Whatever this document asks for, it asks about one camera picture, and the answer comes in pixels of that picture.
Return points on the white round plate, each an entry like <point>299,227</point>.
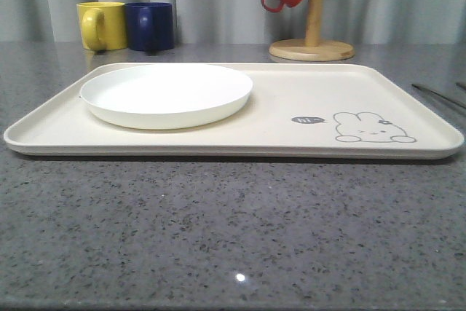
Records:
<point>167,96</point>

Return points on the silver fork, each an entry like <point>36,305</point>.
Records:
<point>425,88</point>

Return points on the cream rabbit print tray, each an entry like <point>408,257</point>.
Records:
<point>295,110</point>

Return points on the wooden mug tree stand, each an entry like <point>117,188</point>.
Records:
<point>312,47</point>

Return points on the dark blue mug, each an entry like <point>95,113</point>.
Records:
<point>149,26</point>

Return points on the yellow mug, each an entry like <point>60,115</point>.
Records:
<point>102,25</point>

